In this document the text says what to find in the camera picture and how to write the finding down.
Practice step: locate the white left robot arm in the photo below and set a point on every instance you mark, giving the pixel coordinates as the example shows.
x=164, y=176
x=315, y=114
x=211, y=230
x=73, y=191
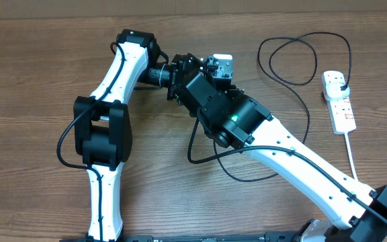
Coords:
x=103, y=133

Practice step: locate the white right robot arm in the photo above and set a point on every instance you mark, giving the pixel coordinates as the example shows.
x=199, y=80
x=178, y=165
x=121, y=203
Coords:
x=238, y=123

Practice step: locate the white charger plug adapter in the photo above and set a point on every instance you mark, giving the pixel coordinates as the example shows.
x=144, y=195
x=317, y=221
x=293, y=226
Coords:
x=335, y=91

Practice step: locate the white power strip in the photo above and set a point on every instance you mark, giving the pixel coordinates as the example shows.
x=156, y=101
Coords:
x=340, y=111

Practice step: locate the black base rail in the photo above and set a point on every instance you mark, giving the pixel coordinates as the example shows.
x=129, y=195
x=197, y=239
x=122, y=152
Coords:
x=276, y=236

